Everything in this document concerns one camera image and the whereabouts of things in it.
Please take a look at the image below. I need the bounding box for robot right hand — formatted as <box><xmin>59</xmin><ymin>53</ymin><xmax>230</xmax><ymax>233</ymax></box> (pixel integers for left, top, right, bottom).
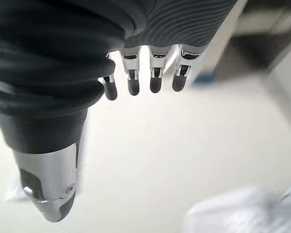
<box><xmin>0</xmin><ymin>0</ymin><xmax>237</xmax><ymax>223</ymax></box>

